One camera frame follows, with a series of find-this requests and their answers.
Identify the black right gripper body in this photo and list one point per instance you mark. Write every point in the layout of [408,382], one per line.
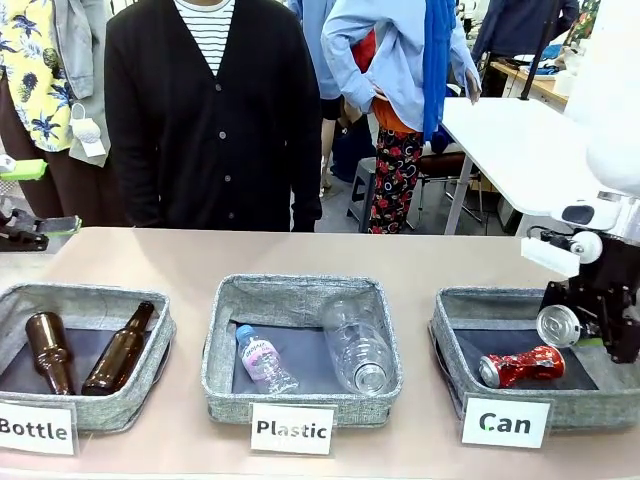
[615,265]

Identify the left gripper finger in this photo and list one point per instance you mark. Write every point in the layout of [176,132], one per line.
[25,170]
[25,235]

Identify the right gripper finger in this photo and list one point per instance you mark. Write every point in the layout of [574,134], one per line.
[625,330]
[565,295]

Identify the crushed black can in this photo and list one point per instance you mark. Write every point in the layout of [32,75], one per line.
[557,325]

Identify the crushed red can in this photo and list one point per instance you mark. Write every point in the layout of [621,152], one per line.
[525,367]

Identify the brown glass bottle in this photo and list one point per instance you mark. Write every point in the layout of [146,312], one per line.
[47,350]
[115,360]

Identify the large clear plastic bottle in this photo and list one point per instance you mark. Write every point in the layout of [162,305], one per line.
[355,345]

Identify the person's right forearm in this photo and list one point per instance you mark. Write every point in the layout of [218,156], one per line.
[135,185]

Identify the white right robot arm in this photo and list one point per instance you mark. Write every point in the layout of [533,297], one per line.
[610,100]

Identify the person's left forearm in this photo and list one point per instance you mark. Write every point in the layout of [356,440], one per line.
[307,190]

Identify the grey fabric basket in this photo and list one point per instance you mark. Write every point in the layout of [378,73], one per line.
[300,295]
[450,310]
[100,295]

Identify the white Can label sign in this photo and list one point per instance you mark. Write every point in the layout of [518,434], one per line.
[505,422]

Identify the white face mask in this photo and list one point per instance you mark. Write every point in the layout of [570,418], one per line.
[87,130]

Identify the person in tropical print shirt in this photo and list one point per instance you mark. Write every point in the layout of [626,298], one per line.
[30,75]

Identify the person in grey jacket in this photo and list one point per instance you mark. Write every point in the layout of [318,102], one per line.
[75,50]

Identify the white folding table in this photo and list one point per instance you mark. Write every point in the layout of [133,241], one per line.
[515,145]

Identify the person in black cardigan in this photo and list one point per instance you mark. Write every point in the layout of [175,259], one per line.
[175,125]

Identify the brown seat chair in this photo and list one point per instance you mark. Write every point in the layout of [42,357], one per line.
[445,162]

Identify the wooden work desk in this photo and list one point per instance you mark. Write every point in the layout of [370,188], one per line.
[545,87]

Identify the white Bottle label sign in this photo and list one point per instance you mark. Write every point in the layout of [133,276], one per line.
[35,430]

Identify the black stand pole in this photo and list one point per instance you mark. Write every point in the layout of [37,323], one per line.
[536,60]

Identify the grey metal stool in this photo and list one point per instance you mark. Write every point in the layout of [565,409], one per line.
[362,190]

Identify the person in dark navy jacket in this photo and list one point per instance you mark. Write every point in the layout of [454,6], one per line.
[515,25]

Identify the small bottle with blue cap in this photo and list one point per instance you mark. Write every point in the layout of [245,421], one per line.
[260,357]

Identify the person in floral trousers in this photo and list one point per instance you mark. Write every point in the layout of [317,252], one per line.
[400,60]

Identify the white Plastic label sign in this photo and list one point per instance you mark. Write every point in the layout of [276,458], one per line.
[292,430]

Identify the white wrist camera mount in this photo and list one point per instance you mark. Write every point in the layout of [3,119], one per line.
[545,255]

